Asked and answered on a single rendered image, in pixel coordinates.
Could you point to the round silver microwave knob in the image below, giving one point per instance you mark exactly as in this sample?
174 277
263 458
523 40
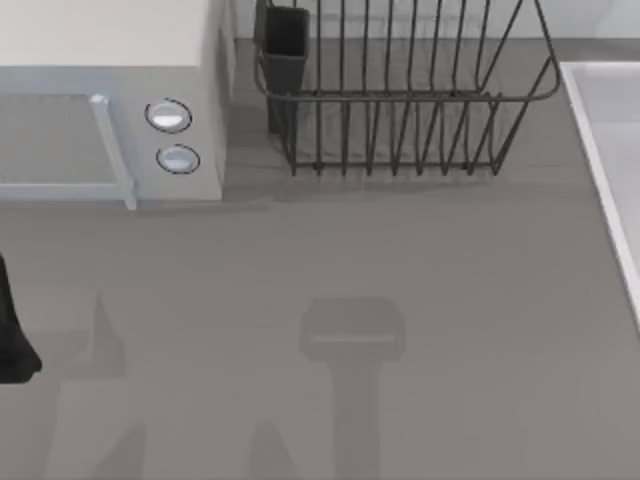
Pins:
178 159
168 116

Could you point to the microwave oven door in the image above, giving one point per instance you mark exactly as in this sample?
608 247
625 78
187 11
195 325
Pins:
60 140

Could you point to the dark grey cutlery holder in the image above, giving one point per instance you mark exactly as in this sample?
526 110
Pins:
284 60

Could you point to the pale microwave oven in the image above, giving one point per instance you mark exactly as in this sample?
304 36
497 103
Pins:
205 90

